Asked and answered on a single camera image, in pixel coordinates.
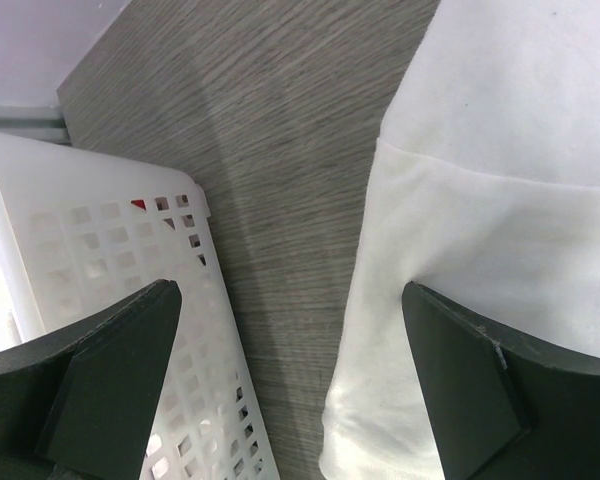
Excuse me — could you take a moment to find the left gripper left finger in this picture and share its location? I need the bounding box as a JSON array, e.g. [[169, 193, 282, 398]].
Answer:
[[0, 280, 182, 479]]

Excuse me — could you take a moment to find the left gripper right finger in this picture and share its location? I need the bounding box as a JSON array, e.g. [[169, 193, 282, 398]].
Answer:
[[402, 283, 600, 479]]

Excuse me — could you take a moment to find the white t shirt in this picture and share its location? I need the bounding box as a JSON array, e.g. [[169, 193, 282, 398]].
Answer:
[[319, 1, 600, 479]]

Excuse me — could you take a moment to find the white plastic basket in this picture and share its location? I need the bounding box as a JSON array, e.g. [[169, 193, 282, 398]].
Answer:
[[0, 133, 278, 479]]

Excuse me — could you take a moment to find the red cloth in basket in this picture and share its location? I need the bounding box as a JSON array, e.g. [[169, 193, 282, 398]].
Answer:
[[130, 199, 147, 210]]

